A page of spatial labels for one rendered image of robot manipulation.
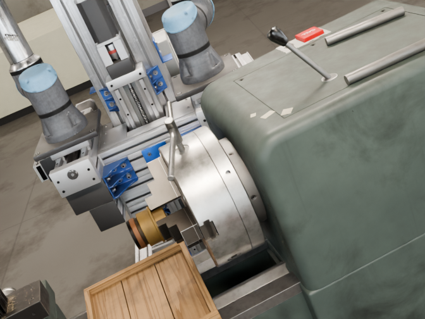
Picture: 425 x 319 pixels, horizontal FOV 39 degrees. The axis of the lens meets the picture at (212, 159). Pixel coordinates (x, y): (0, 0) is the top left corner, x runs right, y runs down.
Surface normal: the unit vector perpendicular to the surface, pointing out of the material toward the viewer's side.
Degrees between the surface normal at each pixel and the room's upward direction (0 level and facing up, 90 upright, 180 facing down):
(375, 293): 90
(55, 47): 90
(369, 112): 90
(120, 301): 0
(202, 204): 65
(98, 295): 0
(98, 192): 90
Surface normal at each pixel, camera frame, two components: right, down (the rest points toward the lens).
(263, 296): -0.37, -0.83
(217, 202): 0.12, 0.02
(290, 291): 0.27, 0.33
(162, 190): 0.02, -0.17
